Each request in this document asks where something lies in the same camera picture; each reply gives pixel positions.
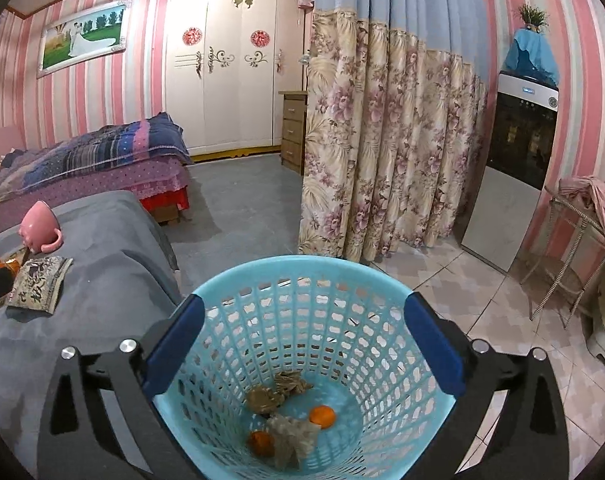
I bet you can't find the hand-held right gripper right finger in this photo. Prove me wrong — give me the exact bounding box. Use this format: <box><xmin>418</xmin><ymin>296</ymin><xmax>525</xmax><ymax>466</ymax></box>
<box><xmin>403</xmin><ymin>290</ymin><xmax>570</xmax><ymax>480</ymax></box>

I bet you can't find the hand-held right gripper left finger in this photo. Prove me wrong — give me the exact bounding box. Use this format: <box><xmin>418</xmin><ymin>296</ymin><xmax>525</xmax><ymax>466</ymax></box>
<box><xmin>37</xmin><ymin>292</ymin><xmax>206</xmax><ymax>480</ymax></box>

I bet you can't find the black and white snack packet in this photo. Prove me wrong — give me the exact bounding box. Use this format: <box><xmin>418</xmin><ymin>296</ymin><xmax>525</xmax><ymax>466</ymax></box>
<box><xmin>5</xmin><ymin>256</ymin><xmax>74</xmax><ymax>316</ymax></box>

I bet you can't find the brown paper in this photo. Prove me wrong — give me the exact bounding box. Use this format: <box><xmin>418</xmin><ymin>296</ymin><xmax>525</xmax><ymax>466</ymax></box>
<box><xmin>274</xmin><ymin>370</ymin><xmax>314</xmax><ymax>396</ymax></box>
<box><xmin>245</xmin><ymin>385</ymin><xmax>286</xmax><ymax>416</ymax></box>

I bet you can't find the orange tangerine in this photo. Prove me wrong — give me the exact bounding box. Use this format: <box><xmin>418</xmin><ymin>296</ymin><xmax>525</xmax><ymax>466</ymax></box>
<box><xmin>247</xmin><ymin>430</ymin><xmax>276</xmax><ymax>459</ymax></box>

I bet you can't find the orange bottle cap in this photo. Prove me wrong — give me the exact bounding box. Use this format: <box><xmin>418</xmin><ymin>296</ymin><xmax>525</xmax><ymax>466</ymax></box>
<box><xmin>307</xmin><ymin>404</ymin><xmax>337</xmax><ymax>429</ymax></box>

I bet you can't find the light blue plastic basket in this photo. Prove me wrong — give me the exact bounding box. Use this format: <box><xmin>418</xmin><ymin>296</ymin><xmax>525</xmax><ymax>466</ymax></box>
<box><xmin>152</xmin><ymin>254</ymin><xmax>456</xmax><ymax>480</ymax></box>

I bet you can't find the beige face mask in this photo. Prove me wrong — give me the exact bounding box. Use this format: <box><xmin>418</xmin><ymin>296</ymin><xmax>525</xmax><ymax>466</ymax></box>
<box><xmin>266</xmin><ymin>413</ymin><xmax>321</xmax><ymax>471</ymax></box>

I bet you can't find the pink pig mug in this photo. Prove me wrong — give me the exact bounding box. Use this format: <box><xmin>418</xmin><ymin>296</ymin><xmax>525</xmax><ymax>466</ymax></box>
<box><xmin>18</xmin><ymin>200</ymin><xmax>64</xmax><ymax>255</ymax></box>

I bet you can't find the pink bed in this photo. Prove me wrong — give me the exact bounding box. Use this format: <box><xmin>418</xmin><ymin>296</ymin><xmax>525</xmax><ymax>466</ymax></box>
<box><xmin>0</xmin><ymin>112</ymin><xmax>194</xmax><ymax>227</ymax></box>

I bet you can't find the patchwork quilt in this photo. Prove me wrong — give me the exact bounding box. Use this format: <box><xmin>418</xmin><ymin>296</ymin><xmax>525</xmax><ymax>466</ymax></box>
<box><xmin>0</xmin><ymin>112</ymin><xmax>194</xmax><ymax>207</ymax></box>

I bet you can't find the white water dispenser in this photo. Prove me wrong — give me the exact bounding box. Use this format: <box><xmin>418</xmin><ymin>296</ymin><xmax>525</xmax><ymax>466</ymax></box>
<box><xmin>459</xmin><ymin>70</ymin><xmax>561</xmax><ymax>274</ymax></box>

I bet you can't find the blue floral curtain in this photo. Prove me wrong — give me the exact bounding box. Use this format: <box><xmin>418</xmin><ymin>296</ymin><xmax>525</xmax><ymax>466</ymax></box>
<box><xmin>297</xmin><ymin>0</ymin><xmax>489</xmax><ymax>264</ymax></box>

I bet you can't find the pink cloth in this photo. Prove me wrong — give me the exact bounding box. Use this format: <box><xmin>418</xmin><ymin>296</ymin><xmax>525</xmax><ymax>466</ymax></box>
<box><xmin>557</xmin><ymin>175</ymin><xmax>605</xmax><ymax>254</ymax></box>

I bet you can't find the wooden desk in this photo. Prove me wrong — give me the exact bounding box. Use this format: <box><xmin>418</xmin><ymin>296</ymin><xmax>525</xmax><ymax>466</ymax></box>
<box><xmin>278</xmin><ymin>89</ymin><xmax>311</xmax><ymax>176</ymax></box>

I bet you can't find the white wardrobe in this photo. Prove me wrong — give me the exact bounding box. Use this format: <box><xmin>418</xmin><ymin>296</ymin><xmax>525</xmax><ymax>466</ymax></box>
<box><xmin>163</xmin><ymin>0</ymin><xmax>308</xmax><ymax>157</ymax></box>

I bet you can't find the blue cloth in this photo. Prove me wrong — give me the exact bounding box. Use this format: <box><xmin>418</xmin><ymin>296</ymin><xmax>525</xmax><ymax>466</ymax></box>
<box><xmin>504</xmin><ymin>27</ymin><xmax>561</xmax><ymax>86</ymax></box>

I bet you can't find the potted plant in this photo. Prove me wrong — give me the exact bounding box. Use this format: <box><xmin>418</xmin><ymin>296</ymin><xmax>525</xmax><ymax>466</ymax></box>
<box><xmin>517</xmin><ymin>3</ymin><xmax>551</xmax><ymax>34</ymax></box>

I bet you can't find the metal wire side table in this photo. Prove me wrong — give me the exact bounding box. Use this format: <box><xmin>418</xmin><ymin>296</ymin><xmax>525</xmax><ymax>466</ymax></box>
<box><xmin>519</xmin><ymin>185</ymin><xmax>605</xmax><ymax>332</ymax></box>

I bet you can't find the framed wall poster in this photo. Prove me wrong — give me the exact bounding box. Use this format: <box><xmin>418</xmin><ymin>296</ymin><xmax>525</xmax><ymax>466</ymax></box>
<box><xmin>36</xmin><ymin>0</ymin><xmax>132</xmax><ymax>80</ymax></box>

